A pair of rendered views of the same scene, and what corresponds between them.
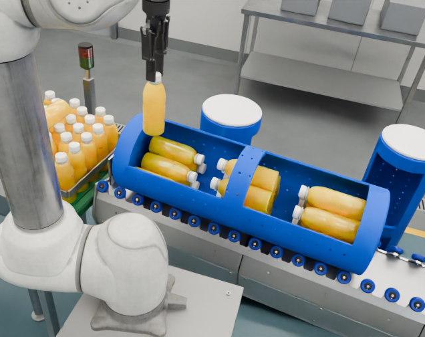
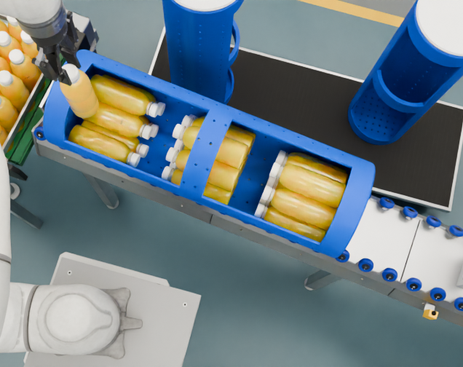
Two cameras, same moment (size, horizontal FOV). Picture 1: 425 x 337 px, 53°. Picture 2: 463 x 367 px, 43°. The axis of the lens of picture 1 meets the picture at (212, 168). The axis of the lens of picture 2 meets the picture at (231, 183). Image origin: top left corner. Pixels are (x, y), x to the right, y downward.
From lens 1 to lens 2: 0.89 m
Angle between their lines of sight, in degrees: 37
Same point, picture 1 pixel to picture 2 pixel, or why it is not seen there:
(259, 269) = (231, 226)
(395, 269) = (381, 223)
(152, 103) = (73, 100)
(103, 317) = not seen: hidden behind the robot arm
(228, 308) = (184, 321)
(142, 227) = (80, 315)
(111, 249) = (52, 342)
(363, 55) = not seen: outside the picture
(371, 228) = (340, 234)
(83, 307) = not seen: hidden behind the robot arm
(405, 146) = (443, 30)
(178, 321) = (135, 340)
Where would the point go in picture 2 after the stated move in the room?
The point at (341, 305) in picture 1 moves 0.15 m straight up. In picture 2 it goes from (317, 262) to (327, 255)
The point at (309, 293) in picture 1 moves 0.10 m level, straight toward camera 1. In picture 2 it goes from (283, 250) to (270, 278)
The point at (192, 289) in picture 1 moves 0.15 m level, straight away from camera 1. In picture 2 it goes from (148, 302) to (153, 246)
